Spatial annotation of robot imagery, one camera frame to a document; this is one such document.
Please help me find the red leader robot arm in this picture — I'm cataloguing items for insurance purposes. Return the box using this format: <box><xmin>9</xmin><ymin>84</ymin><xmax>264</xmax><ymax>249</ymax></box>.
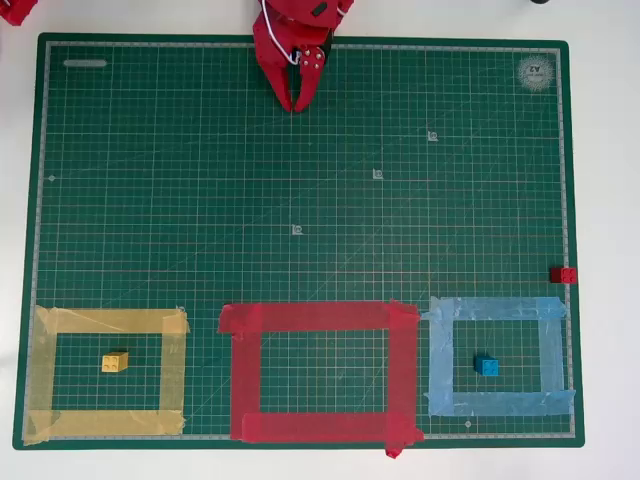
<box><xmin>0</xmin><ymin>0</ymin><xmax>39</xmax><ymax>27</ymax></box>

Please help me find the red tape square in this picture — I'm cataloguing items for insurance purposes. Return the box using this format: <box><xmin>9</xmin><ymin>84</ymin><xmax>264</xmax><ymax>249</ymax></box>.
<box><xmin>217</xmin><ymin>298</ymin><xmax>425</xmax><ymax>459</ymax></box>

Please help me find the blue tape square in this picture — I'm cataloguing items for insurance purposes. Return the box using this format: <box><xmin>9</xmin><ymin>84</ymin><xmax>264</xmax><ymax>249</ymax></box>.
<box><xmin>419</xmin><ymin>295</ymin><xmax>577</xmax><ymax>417</ymax></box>

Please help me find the yellow lego brick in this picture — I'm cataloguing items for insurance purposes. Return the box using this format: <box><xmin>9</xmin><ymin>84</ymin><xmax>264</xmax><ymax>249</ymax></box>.
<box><xmin>101</xmin><ymin>351</ymin><xmax>129</xmax><ymax>374</ymax></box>

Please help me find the blue lego brick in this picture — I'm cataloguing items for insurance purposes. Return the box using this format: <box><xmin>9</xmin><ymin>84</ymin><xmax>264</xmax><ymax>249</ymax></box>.
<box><xmin>473</xmin><ymin>353</ymin><xmax>500</xmax><ymax>377</ymax></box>

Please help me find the yellow tape square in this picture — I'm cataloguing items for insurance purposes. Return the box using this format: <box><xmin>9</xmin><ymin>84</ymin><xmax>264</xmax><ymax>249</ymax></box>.
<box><xmin>23</xmin><ymin>304</ymin><xmax>192</xmax><ymax>446</ymax></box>

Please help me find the green cutting mat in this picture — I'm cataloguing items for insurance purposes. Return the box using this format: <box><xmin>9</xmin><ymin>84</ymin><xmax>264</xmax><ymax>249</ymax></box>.
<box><xmin>12</xmin><ymin>32</ymin><xmax>585</xmax><ymax>450</ymax></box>

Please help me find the white follower arm cable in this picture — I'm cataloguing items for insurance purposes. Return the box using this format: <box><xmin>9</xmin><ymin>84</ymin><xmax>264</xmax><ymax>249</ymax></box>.
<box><xmin>263</xmin><ymin>0</ymin><xmax>304</xmax><ymax>65</ymax></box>

